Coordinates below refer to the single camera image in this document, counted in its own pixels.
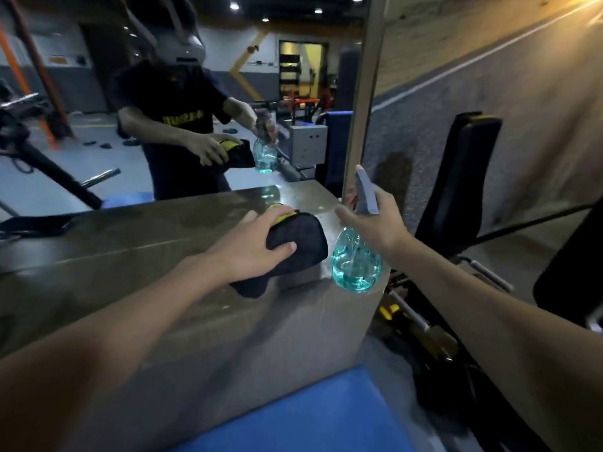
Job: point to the grey and yellow cleaning cloth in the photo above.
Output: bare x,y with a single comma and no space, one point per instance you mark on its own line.
301,240

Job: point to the wall mirror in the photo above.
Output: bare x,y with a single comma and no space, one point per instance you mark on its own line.
118,136

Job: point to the grey wall socket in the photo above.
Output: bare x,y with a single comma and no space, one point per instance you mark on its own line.
308,143

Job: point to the clear blue spray bottle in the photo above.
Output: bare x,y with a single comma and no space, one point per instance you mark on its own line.
355,263

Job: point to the blue padded bench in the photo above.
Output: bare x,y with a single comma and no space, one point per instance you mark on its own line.
311,418

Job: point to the person's left hand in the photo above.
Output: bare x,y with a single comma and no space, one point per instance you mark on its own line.
245,251

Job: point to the black machine side shroud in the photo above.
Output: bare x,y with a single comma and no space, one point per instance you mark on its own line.
572,273

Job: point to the black exercise machine frame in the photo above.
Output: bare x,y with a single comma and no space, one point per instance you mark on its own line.
452,362

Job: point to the wood grain side panel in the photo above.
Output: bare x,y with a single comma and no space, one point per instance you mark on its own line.
362,89

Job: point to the person's right hand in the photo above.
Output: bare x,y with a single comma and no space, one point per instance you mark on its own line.
377,225

